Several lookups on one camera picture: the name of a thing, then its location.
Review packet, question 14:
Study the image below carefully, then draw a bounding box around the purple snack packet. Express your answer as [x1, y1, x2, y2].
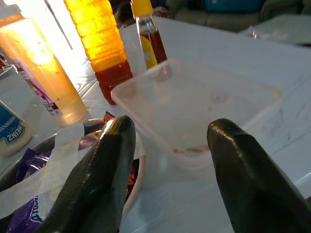
[7, 111, 115, 233]

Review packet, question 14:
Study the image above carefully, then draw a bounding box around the blue cushion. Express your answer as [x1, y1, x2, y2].
[205, 0, 265, 13]

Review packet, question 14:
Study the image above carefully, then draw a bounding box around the steel bowl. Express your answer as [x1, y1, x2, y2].
[0, 118, 146, 233]

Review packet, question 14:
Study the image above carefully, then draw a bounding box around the clear plastic food container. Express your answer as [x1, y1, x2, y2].
[111, 58, 284, 180]

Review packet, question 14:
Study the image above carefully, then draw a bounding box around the Heinz mayonnaise squeeze bottle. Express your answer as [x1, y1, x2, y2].
[0, 99, 33, 157]

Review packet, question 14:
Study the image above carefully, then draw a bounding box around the tall pale yellow sauce bottle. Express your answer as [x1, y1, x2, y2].
[0, 3, 88, 127]

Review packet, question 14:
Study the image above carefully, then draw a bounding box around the grey-green sofa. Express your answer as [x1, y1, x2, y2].
[167, 0, 311, 33]

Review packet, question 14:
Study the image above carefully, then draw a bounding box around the orange snack packet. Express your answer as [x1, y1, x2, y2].
[126, 160, 140, 202]

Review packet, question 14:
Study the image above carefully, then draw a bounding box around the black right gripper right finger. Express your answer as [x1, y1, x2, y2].
[206, 118, 311, 233]

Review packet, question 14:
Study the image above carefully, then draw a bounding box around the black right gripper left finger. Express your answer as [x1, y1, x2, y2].
[35, 115, 137, 233]

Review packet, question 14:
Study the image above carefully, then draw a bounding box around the small yellow-capped syrup bottle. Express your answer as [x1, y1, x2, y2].
[130, 0, 172, 81]

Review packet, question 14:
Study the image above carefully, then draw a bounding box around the large ribbed orange liquid bottle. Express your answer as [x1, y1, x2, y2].
[63, 0, 134, 105]

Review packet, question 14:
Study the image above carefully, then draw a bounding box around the white tape strip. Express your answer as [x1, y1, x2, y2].
[0, 122, 86, 220]

